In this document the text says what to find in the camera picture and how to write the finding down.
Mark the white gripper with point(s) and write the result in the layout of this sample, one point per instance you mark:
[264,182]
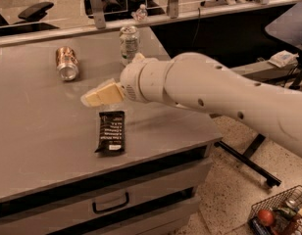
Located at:
[132,81]

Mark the orange soda can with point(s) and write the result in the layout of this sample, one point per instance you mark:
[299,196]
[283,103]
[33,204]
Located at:
[66,63]

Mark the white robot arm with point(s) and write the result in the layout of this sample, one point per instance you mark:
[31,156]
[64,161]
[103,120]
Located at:
[199,83]

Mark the white green soda can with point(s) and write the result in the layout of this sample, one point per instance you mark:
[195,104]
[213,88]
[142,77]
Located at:
[129,43]

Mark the black snack bar wrapper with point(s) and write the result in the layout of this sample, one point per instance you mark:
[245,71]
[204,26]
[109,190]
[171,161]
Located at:
[111,140]

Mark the clear plastic water bottle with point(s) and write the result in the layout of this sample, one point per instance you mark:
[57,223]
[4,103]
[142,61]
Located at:
[140,14]

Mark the black office chair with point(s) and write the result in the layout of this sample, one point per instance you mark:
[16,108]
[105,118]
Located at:
[24,16]

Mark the grey desk drawer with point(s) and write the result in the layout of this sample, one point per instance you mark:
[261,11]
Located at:
[158,204]

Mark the white tissue packet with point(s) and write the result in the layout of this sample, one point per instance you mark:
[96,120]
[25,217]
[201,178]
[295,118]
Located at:
[283,58]

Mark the red apple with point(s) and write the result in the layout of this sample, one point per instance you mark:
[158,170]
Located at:
[266,217]

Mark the green item in basket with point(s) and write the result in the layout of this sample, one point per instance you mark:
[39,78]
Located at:
[285,212]

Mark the brown snack bag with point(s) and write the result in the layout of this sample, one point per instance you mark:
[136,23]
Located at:
[294,226]

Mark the grey metal divider post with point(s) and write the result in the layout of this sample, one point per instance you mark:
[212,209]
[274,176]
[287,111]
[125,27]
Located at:
[98,13]
[172,9]

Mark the black drawer handle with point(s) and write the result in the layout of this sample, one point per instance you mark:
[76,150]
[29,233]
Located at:
[111,205]

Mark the black metal table leg frame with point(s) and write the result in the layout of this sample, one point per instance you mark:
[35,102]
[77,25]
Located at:
[245,158]

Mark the black wire basket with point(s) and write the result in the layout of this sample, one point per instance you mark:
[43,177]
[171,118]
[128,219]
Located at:
[290,198]

